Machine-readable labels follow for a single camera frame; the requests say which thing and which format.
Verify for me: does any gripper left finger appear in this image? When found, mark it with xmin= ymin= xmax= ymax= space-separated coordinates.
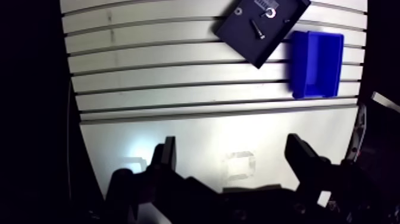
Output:
xmin=105 ymin=135 xmax=220 ymax=224

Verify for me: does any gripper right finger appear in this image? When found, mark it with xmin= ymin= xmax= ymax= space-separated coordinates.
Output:
xmin=284 ymin=133 xmax=370 ymax=224

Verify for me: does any blue bin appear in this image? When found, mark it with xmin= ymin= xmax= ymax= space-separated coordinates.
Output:
xmin=290 ymin=30 xmax=345 ymax=99

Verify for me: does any black tray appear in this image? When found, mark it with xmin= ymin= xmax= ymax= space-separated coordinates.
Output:
xmin=214 ymin=0 xmax=312 ymax=69

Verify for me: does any steel bolt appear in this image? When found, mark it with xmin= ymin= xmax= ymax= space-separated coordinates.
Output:
xmin=249 ymin=19 xmax=266 ymax=41

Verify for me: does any pale holed strip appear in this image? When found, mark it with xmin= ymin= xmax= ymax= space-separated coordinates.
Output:
xmin=345 ymin=101 xmax=367 ymax=162

